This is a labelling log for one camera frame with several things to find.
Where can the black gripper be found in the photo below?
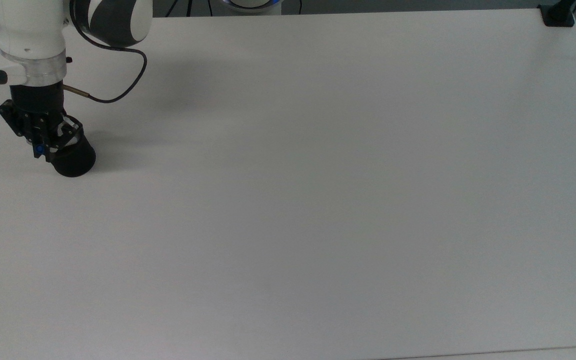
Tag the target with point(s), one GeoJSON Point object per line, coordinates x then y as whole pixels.
{"type": "Point", "coordinates": [38, 107]}

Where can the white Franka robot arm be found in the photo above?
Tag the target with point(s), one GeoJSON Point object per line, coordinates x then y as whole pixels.
{"type": "Point", "coordinates": [30, 30]}

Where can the black mesh pen cup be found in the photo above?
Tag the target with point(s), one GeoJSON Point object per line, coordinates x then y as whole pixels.
{"type": "Point", "coordinates": [75, 162]}

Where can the black corner table clamp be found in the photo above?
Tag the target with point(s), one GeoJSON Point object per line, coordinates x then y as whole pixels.
{"type": "Point", "coordinates": [558, 15]}

